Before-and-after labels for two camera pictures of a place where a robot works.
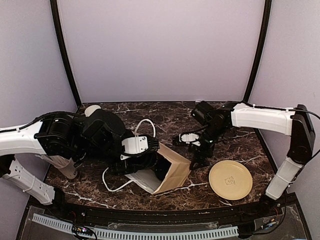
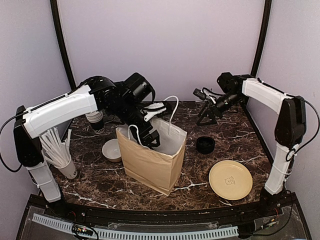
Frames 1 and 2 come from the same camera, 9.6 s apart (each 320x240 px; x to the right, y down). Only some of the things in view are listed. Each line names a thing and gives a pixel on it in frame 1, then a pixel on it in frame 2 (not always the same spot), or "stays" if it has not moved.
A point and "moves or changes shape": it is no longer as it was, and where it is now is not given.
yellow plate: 230,180 stays
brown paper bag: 148,181 moves or changes shape
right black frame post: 266,22 stays
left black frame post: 55,12 stays
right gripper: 196,157 -> 210,111
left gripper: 124,169 -> 141,131
